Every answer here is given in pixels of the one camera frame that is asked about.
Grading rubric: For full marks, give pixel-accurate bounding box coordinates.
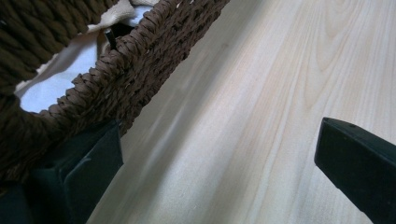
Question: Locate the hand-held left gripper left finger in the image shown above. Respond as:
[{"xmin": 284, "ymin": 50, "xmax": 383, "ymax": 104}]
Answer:
[{"xmin": 0, "ymin": 119, "xmax": 124, "ymax": 224}]

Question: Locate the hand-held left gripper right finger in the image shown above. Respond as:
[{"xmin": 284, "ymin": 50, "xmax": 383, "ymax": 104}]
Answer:
[{"xmin": 314, "ymin": 117, "xmax": 396, "ymax": 224}]

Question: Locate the brown woven basket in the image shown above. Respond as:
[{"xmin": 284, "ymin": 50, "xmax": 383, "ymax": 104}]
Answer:
[{"xmin": 0, "ymin": 0, "xmax": 232, "ymax": 188}]

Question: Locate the white cloth basket liner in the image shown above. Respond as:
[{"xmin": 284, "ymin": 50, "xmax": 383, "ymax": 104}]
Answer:
[{"xmin": 13, "ymin": 0, "xmax": 162, "ymax": 114}]

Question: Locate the black metal basket frame rod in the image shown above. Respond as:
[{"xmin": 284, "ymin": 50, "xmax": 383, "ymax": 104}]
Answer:
[{"xmin": 105, "ymin": 28, "xmax": 119, "ymax": 51}]

